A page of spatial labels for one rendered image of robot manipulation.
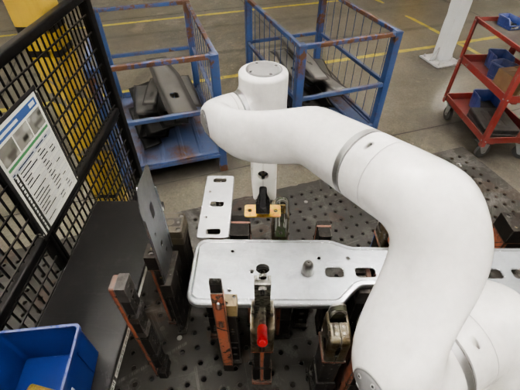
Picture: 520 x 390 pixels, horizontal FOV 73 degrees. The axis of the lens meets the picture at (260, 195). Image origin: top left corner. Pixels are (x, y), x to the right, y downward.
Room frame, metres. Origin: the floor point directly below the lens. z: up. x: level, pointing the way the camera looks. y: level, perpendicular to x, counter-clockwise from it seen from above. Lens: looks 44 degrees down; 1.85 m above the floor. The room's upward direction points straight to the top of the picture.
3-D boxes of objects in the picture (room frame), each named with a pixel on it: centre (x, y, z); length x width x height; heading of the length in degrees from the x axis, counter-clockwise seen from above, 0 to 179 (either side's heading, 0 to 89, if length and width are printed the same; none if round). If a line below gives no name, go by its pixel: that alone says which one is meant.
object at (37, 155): (0.67, 0.54, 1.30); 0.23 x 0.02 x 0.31; 179
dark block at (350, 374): (0.35, -0.25, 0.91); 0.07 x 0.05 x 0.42; 179
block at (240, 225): (0.75, 0.07, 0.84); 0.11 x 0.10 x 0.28; 179
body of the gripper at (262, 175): (0.56, -0.01, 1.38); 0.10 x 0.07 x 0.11; 0
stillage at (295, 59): (3.01, -0.43, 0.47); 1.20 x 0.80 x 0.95; 19
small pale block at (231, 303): (0.44, 0.07, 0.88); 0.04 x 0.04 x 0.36; 89
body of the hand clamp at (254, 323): (0.40, -0.01, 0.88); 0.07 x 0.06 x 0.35; 179
